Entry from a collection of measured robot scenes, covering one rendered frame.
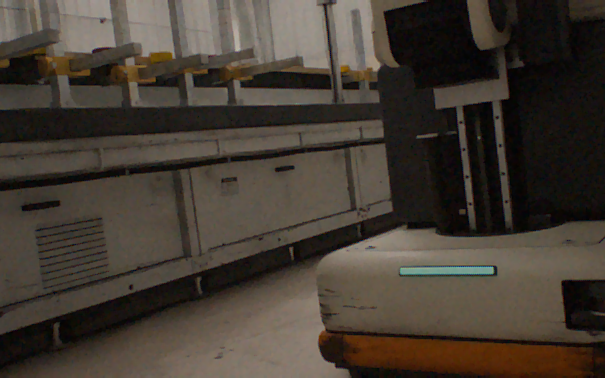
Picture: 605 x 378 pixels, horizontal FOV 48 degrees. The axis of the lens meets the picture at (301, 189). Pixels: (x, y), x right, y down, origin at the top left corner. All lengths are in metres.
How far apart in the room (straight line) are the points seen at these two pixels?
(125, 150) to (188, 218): 0.54
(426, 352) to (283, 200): 1.85
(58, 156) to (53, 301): 0.47
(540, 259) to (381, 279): 0.31
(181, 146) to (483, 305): 1.31
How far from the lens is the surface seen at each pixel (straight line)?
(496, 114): 1.50
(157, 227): 2.49
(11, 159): 1.89
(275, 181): 3.04
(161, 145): 2.22
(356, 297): 1.38
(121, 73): 2.11
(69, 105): 1.97
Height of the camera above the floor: 0.50
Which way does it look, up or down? 3 degrees down
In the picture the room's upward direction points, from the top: 7 degrees counter-clockwise
